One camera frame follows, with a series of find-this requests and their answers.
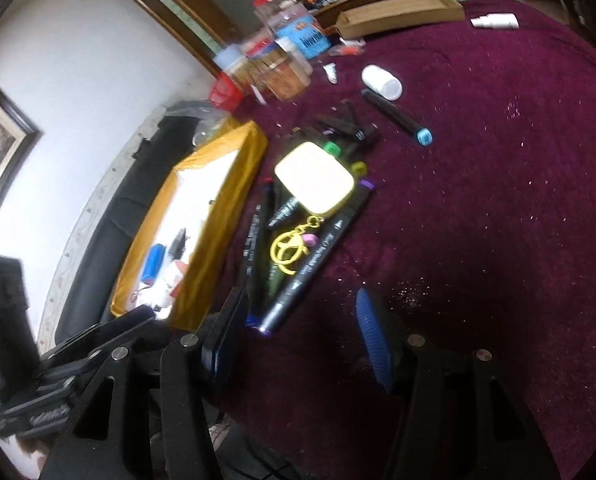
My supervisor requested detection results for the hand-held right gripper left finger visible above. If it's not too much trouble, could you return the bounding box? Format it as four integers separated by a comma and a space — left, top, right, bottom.
38, 287, 251, 480

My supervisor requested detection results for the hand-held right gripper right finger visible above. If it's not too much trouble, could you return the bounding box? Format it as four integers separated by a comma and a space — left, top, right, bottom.
355, 287, 564, 480

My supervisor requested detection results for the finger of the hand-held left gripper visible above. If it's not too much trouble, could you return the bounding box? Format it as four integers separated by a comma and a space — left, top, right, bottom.
35, 352, 103, 396
40, 304, 156, 361

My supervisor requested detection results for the dark green cylinder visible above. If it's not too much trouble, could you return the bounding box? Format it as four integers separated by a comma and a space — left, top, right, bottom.
267, 259, 291, 295

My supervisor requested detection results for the purple-capped black marker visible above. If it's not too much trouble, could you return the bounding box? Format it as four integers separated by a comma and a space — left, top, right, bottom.
248, 179, 377, 336

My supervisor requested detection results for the yellow cardboard box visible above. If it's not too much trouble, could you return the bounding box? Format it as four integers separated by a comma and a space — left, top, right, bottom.
110, 121, 269, 330

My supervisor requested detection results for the cream compact with yellow keychain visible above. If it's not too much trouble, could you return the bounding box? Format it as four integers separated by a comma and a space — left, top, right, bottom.
269, 141, 357, 277

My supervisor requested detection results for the pile of black markers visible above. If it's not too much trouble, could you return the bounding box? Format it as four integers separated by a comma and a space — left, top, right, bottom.
243, 101, 381, 336

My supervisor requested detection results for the blue-capped black marker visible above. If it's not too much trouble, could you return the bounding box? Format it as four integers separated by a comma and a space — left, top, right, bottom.
360, 88, 433, 147

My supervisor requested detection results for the blue battery pack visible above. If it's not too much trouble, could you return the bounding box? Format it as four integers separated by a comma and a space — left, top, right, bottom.
136, 244, 167, 298

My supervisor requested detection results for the orange-capped white bottle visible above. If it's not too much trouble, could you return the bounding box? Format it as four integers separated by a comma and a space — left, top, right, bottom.
169, 260, 189, 302

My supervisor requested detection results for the dark furniture piece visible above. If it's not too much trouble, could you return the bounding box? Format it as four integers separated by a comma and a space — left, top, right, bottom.
0, 254, 41, 403

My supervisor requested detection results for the plain black marker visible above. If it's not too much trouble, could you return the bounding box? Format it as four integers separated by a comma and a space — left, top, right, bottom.
170, 228, 188, 261

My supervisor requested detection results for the black chair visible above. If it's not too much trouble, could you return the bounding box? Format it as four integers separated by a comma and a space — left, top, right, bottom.
55, 115, 199, 347

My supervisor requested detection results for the maroon tablecloth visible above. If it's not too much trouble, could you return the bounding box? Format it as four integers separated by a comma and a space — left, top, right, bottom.
193, 0, 596, 480

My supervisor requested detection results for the clear plastic bag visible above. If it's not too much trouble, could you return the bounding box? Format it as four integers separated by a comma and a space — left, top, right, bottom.
165, 100, 231, 149

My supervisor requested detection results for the red bag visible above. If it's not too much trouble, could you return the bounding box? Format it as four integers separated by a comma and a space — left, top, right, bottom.
209, 72, 245, 112

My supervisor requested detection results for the white pill bottle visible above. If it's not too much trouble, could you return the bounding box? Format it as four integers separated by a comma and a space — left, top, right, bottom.
361, 65, 403, 101

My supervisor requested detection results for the clear jar with orange label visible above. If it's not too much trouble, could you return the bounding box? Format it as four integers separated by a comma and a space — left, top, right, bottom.
248, 42, 312, 102

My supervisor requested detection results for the packet with red pen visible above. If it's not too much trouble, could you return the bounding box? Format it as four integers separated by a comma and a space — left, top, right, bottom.
328, 42, 367, 57

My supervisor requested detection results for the clear jar with blue label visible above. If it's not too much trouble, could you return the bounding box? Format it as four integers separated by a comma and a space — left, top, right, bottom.
265, 2, 331, 57

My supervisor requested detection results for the wooden glass cabinet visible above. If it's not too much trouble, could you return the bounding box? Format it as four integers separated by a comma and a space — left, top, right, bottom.
90, 0, 484, 77

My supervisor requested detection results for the long brown cardboard box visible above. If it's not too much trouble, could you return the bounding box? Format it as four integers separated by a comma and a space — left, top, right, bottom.
337, 0, 465, 40

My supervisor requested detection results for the white spray bottle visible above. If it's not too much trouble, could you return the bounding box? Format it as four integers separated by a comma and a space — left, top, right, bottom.
470, 12, 520, 31

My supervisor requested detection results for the framed wall picture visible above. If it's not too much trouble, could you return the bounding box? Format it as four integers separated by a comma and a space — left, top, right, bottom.
0, 65, 44, 257

